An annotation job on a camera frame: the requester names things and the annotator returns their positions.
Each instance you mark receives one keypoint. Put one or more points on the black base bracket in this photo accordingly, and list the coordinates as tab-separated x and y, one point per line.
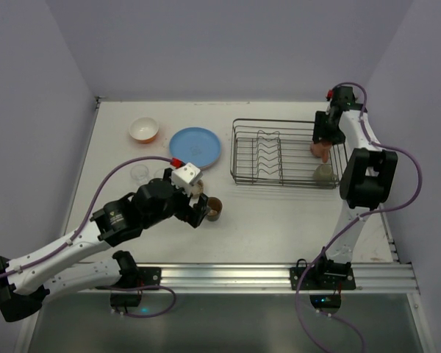
147	274
325	275

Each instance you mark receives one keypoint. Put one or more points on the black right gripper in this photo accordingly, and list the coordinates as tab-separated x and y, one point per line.
327	136

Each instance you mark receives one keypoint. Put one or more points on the clear glass tumbler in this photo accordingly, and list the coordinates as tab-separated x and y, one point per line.
140	174
159	174

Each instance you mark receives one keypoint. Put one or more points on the aluminium mounting rail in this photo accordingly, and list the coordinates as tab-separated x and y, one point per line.
229	278

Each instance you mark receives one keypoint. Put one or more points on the blue plate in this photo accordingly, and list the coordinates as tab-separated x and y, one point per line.
195	145

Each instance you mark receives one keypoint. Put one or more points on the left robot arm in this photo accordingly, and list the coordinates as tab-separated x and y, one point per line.
28	282

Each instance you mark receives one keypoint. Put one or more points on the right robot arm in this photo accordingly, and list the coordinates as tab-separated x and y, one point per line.
365	182

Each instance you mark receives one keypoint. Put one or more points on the pink mug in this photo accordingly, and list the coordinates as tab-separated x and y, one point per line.
321	150

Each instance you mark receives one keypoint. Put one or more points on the purple plate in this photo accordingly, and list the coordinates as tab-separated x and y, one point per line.
206	167

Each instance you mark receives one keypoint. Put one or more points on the black mug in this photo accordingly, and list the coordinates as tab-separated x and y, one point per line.
215	208

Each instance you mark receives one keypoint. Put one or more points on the black right base bracket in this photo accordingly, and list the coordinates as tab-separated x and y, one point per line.
325	275

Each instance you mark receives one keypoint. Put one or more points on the dark wire dish rack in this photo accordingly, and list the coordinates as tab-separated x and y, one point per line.
276	153

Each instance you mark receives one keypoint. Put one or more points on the speckled ceramic cup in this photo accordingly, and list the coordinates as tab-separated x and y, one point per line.
197	189

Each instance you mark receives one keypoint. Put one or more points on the grey green mug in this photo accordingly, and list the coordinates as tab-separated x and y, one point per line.
324	173

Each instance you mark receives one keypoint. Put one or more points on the black left base bracket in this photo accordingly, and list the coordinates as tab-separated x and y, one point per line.
147	274

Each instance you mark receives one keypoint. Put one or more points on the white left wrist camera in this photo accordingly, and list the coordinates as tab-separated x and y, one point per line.
185	177

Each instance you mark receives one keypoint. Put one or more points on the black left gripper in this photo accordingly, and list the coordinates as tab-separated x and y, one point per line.
190	210

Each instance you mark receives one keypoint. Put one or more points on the orange bowl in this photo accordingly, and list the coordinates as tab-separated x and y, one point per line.
144	130

